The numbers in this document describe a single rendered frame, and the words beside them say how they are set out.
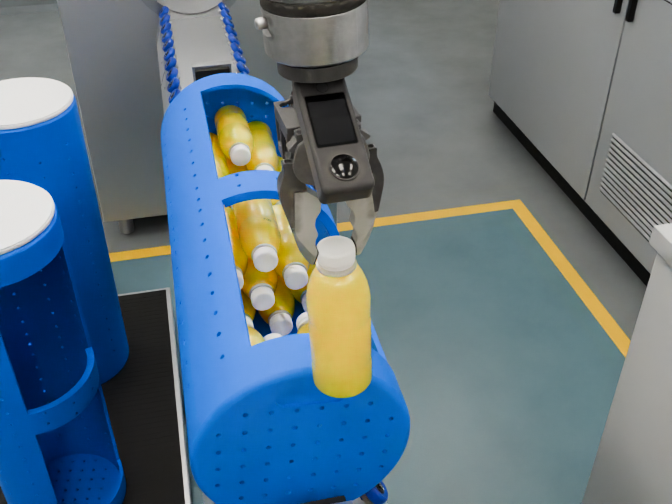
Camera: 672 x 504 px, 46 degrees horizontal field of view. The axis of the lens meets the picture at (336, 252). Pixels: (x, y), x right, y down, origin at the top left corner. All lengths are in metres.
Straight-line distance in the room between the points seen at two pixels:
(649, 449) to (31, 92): 1.65
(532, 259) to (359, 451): 2.26
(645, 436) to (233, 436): 0.94
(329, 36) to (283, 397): 0.46
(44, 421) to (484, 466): 1.27
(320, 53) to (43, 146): 1.44
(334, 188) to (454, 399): 2.00
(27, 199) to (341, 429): 0.92
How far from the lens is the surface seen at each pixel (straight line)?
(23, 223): 1.62
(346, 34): 0.66
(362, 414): 1.00
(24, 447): 1.90
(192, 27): 2.79
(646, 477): 1.72
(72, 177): 2.11
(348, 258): 0.77
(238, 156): 1.52
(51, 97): 2.11
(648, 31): 3.02
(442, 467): 2.42
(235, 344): 0.99
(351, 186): 0.64
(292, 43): 0.66
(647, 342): 1.60
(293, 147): 0.71
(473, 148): 3.97
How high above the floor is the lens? 1.89
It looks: 36 degrees down
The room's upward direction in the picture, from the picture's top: straight up
